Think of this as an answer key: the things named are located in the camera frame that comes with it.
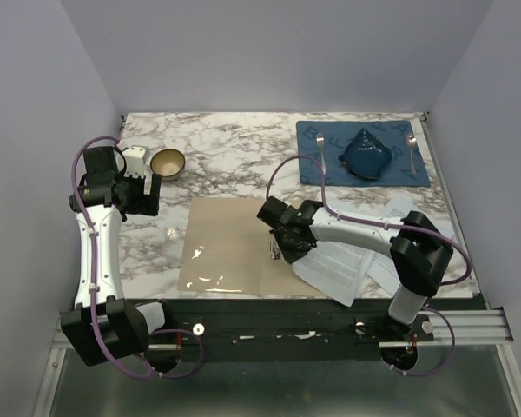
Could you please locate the beige paper folder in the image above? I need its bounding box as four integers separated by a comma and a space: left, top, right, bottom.
177, 197, 322, 297

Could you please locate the printed white paper sheet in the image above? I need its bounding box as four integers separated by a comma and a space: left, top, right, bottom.
292, 242, 373, 307

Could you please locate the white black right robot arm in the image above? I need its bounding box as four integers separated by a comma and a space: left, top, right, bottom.
257, 196, 453, 341

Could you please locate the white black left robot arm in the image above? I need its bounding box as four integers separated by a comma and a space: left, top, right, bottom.
60, 145, 175, 366

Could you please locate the beige ceramic bowl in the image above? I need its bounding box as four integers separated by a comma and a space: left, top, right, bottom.
150, 149, 186, 182

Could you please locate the silver fork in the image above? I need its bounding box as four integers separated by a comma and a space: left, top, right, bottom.
316, 133, 326, 175

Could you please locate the dark blue ceramic dish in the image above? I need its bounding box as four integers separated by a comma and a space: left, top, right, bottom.
339, 129, 392, 181

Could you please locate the blue cloth placemat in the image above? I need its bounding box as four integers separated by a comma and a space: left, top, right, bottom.
295, 120, 431, 188

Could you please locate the silver spoon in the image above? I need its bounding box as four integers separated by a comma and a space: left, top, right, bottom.
406, 133, 417, 175

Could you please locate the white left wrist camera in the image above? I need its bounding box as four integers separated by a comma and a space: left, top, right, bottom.
122, 145, 149, 178

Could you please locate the black mounting base rail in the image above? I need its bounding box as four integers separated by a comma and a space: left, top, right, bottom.
145, 299, 433, 367

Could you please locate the aluminium frame rail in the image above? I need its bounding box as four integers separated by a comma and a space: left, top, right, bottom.
51, 308, 514, 348

